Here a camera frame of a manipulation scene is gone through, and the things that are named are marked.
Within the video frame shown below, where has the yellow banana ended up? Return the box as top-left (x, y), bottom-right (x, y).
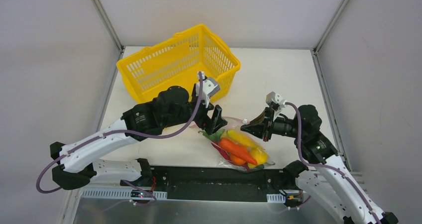
top-left (226, 129), bottom-right (259, 149)

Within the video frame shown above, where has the clear zip top bag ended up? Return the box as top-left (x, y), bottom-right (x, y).
top-left (191, 116), bottom-right (275, 173)

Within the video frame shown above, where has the red chili pepper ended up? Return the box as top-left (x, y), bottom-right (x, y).
top-left (211, 142), bottom-right (251, 173)

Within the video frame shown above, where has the yellow lemon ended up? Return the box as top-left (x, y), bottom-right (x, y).
top-left (248, 148), bottom-right (269, 169)

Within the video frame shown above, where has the orange tangerine with leaf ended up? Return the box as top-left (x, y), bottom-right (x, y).
top-left (229, 153), bottom-right (246, 166)

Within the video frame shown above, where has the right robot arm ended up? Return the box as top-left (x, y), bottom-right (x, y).
top-left (240, 103), bottom-right (399, 224)

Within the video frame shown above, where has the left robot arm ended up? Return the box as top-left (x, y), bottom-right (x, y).
top-left (50, 81), bottom-right (226, 190)

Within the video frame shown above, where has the green leaf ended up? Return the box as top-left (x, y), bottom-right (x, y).
top-left (202, 129), bottom-right (225, 143)

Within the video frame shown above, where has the yellow plastic basket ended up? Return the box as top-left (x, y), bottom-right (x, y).
top-left (116, 24), bottom-right (241, 104)

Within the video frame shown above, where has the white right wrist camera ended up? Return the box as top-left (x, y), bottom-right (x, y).
top-left (266, 92), bottom-right (287, 112)

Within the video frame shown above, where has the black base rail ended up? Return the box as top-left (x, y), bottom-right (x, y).
top-left (129, 166), bottom-right (307, 207)

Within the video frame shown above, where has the white slotted cable duct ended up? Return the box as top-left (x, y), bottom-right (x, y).
top-left (81, 188), bottom-right (154, 201)

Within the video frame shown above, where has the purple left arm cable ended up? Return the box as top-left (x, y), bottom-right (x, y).
top-left (36, 71), bottom-right (204, 207)

